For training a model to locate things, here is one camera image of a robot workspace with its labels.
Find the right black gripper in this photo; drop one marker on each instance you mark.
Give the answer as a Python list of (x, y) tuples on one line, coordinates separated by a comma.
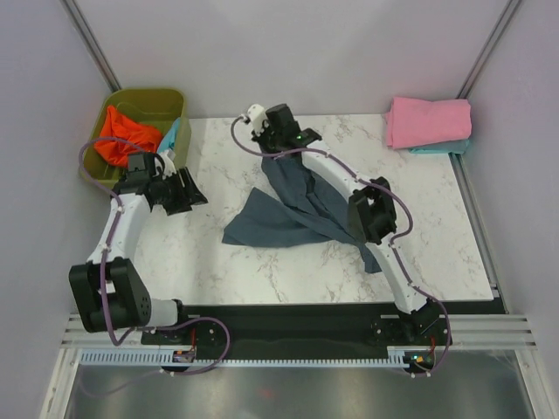
[(260, 140)]

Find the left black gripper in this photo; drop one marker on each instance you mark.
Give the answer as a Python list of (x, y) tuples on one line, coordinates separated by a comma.
[(188, 196)]

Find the grey-blue t shirt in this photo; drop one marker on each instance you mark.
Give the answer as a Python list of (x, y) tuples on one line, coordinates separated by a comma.
[(306, 210)]

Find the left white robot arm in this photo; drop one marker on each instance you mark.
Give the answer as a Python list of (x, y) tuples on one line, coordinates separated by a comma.
[(107, 289)]

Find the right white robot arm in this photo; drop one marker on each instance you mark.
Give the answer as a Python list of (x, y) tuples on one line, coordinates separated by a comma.
[(376, 216)]

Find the light blue cloth in bin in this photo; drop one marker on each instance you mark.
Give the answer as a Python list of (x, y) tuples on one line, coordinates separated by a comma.
[(169, 139)]

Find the orange t shirt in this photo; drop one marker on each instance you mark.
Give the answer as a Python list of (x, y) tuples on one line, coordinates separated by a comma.
[(120, 136)]

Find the olive green plastic bin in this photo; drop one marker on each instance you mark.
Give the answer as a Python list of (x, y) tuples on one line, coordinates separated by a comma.
[(137, 119)]

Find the folded pink t shirt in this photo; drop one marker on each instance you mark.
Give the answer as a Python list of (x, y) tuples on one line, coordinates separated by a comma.
[(414, 123)]

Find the folded teal t shirt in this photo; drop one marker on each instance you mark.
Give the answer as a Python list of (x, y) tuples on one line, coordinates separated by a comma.
[(443, 148)]

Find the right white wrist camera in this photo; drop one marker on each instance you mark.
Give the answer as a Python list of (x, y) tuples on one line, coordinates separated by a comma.
[(255, 117)]

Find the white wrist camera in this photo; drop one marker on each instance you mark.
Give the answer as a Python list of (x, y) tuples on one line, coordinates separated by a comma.
[(255, 117), (165, 165)]

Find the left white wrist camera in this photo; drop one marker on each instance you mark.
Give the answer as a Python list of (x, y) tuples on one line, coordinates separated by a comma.
[(165, 165)]

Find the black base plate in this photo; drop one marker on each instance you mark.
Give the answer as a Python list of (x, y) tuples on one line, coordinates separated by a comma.
[(306, 331)]

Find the left corner aluminium post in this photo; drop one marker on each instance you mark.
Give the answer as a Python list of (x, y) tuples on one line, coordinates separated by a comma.
[(79, 21)]

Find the corner aluminium post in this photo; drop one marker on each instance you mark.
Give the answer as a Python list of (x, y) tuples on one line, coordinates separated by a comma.
[(79, 21), (497, 33)]

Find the slotted cable duct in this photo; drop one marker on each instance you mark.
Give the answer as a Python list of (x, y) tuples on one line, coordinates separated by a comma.
[(166, 357)]

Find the right corner aluminium post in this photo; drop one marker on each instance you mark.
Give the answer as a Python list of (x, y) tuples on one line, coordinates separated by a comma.
[(497, 33)]

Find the aluminium rail frame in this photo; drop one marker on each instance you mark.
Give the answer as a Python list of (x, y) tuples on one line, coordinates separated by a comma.
[(475, 331)]

